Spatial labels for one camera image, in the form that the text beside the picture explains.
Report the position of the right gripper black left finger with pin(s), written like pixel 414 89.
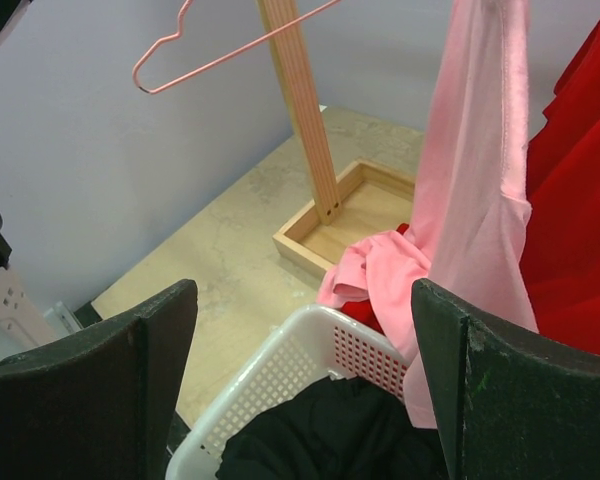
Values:
pixel 99 404

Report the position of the pink t shirt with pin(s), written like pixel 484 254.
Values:
pixel 470 211

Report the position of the red t shirt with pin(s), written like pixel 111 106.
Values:
pixel 560 262

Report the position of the wooden clothes rack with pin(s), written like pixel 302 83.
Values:
pixel 364 199

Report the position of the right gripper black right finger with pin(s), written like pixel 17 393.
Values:
pixel 508 403

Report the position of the white plastic basket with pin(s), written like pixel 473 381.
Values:
pixel 314 342

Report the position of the black t shirt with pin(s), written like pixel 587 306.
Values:
pixel 334 429

